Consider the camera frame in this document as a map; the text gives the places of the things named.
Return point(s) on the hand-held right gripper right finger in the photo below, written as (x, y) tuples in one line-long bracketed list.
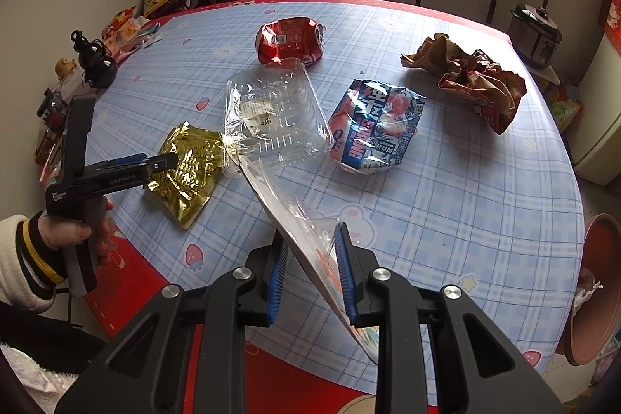
[(347, 268)]

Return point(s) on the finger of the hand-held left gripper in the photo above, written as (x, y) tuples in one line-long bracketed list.
[(162, 163)]

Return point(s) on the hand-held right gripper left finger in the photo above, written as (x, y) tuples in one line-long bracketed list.
[(276, 288)]

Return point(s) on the gold foil packet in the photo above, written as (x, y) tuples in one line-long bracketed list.
[(187, 171)]

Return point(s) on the clear blister pack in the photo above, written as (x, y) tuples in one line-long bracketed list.
[(296, 225)]

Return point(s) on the clear plastic clamshell container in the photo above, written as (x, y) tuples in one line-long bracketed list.
[(281, 113)]

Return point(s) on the brown plastic bin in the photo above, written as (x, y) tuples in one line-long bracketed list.
[(589, 322)]

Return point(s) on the person's left hand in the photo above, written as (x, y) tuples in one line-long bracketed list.
[(56, 232)]

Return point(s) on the red and black toy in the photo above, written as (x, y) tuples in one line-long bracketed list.
[(51, 123)]

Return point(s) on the black gourd ornament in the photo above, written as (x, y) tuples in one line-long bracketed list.
[(97, 65)]

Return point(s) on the small tan figurine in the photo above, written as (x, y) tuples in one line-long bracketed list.
[(65, 67)]

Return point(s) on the blue plaid tablecloth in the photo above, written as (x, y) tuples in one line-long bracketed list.
[(461, 200)]

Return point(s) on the colourful snack packets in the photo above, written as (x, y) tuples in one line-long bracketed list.
[(128, 31)]

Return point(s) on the blue snack wrapper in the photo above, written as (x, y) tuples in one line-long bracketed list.
[(373, 128)]

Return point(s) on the person's dark trouser leg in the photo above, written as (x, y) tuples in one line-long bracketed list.
[(43, 336)]

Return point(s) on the crushed red can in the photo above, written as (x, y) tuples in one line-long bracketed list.
[(286, 40)]

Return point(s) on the crumpled brown snack bag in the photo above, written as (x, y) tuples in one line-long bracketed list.
[(475, 84)]

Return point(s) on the colourful shopping bags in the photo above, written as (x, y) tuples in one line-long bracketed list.
[(565, 106)]

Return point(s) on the small white side table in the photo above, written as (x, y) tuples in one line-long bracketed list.
[(553, 77)]

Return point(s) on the cream refrigerator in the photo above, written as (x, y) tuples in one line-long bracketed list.
[(599, 128)]

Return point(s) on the electric pressure cooker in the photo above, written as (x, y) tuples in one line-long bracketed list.
[(536, 38)]

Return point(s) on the red printed cloth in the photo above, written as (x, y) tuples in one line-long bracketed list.
[(612, 4)]

